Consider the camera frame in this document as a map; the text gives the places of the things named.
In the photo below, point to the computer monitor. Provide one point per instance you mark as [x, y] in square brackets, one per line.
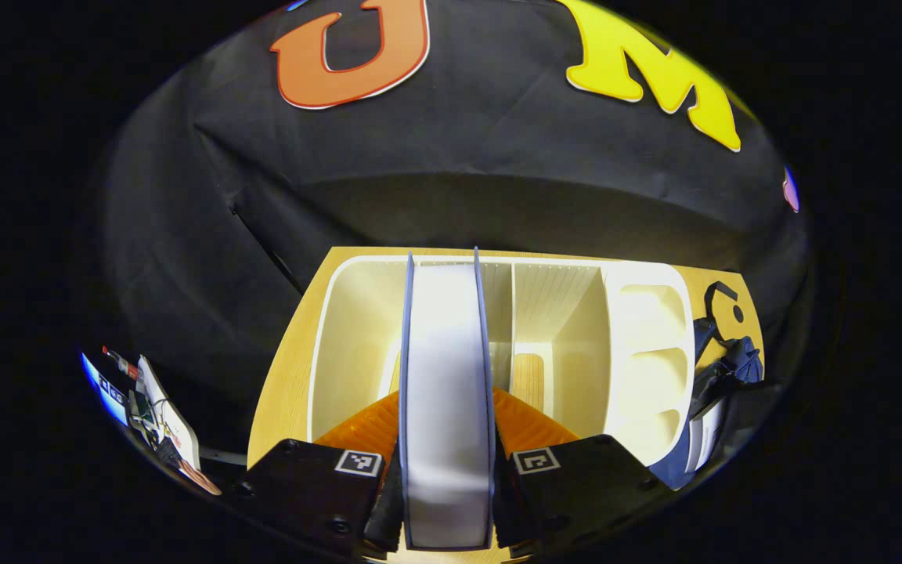
[106, 388]

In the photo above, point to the black backdrop cloth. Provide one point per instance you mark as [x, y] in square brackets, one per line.
[459, 172]

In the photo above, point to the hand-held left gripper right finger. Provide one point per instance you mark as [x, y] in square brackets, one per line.
[507, 501]

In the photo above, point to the red bottle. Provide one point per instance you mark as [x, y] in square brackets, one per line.
[118, 360]

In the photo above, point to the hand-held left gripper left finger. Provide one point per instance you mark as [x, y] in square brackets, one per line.
[388, 509]

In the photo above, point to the blue schoolbag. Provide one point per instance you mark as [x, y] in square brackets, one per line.
[721, 376]

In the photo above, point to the dark round table grommet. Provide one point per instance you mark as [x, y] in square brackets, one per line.
[737, 313]

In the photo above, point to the blue-grey book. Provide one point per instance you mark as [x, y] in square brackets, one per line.
[447, 392]

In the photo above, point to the cream plastic bookshelf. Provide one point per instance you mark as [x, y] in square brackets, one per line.
[647, 368]

